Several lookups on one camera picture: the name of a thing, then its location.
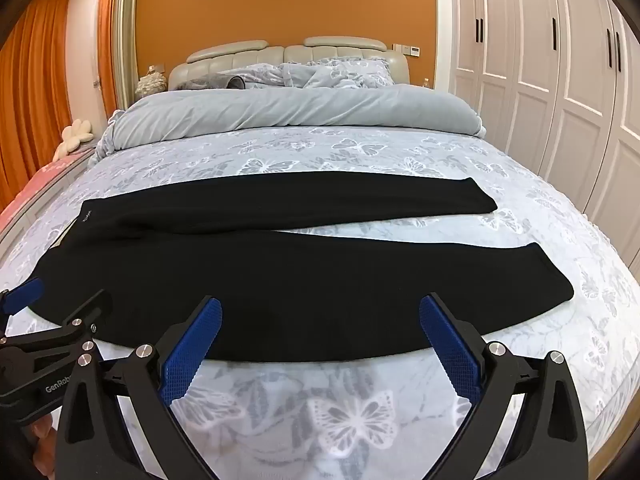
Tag narrow orange curtain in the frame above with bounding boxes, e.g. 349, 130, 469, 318
97, 0, 121, 118

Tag white wardrobe doors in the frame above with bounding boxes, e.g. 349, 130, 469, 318
447, 0, 640, 271

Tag grey duvet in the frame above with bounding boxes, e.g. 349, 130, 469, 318
90, 85, 488, 171

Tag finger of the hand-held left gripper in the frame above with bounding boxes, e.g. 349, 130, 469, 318
0, 280, 46, 333
30, 289, 113, 356

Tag beige padded headboard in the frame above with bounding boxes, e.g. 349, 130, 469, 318
167, 36, 412, 93

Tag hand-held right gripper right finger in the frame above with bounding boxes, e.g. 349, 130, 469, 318
419, 294, 591, 480

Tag pink bench mat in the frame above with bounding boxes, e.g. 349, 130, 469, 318
0, 157, 76, 241

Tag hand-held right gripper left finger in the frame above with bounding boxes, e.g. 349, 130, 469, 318
56, 296, 223, 480

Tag butterfly print pillow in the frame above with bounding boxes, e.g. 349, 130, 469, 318
215, 62, 301, 92
297, 59, 396, 92

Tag white flower cushion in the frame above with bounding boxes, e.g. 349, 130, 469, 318
61, 119, 96, 142

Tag grey rolled blanket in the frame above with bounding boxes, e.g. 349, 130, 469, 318
187, 74, 246, 92

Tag wide orange curtain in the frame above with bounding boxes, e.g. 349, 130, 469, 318
0, 0, 71, 211

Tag black pants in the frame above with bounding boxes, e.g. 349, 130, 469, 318
31, 171, 573, 363

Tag cream cushion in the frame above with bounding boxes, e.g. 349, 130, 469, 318
52, 137, 83, 163

